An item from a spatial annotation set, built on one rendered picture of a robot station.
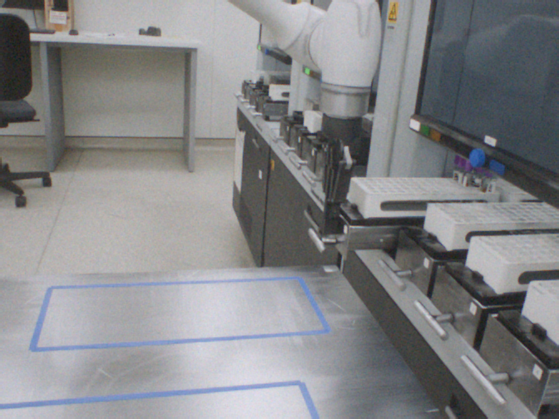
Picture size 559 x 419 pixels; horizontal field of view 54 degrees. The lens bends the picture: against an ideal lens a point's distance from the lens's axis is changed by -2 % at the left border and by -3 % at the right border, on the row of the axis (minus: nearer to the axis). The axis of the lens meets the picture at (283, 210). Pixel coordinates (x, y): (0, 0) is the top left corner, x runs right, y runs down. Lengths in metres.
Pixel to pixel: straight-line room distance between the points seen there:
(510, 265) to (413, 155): 0.44
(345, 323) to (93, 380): 0.31
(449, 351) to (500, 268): 0.16
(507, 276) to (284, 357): 0.38
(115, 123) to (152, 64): 0.55
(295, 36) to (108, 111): 3.55
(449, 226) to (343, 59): 0.34
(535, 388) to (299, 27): 0.73
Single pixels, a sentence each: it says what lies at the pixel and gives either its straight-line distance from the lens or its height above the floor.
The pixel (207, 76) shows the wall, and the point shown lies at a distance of 4.54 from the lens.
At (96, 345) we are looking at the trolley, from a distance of 0.66.
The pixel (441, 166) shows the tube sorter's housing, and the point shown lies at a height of 0.88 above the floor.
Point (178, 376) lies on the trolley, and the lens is 0.61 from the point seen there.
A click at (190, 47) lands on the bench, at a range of 3.84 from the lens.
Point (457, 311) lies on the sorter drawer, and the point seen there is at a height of 0.77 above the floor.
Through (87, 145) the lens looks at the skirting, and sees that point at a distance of 4.64.
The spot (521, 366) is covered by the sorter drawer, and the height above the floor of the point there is 0.78.
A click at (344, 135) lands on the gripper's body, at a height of 0.97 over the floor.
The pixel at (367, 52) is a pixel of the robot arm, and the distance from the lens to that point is 0.99.
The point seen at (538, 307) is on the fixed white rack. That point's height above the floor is 0.84.
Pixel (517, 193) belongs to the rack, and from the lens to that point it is 1.23.
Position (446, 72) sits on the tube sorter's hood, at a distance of 1.10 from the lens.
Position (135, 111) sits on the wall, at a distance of 4.56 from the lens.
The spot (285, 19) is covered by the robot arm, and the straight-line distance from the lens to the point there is 1.11.
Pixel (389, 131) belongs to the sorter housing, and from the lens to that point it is 1.34.
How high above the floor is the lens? 1.19
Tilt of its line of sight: 21 degrees down
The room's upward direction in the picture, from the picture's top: 5 degrees clockwise
